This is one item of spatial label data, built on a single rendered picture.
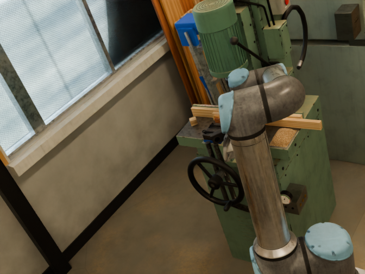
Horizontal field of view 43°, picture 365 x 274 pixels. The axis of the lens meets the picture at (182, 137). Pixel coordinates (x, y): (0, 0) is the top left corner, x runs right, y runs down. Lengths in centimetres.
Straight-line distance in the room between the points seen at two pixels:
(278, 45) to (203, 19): 40
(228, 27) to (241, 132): 72
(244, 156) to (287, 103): 20
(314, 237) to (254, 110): 54
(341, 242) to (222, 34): 93
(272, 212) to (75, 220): 200
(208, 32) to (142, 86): 164
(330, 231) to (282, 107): 53
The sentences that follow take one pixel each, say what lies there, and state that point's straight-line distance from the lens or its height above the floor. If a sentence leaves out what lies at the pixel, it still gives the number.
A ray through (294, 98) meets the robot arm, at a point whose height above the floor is 142.
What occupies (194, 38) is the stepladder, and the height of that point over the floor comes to 107.
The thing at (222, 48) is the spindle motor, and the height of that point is 134.
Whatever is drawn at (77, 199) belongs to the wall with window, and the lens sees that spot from 325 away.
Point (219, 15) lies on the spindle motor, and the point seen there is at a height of 148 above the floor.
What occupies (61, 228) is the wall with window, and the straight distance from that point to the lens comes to 322.
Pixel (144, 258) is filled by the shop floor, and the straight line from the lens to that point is 306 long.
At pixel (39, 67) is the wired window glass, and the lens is 302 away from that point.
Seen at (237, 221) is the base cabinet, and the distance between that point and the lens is 254.
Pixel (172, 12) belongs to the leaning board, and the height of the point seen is 106.
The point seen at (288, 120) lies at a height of 94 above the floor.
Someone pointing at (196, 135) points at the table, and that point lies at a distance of 226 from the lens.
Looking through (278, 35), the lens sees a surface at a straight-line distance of 213.
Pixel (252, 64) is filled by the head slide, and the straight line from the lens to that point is 215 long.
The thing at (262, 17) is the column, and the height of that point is 134.
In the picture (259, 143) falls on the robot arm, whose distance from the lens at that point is 137.
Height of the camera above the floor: 212
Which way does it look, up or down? 32 degrees down
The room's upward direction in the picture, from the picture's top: 20 degrees counter-clockwise
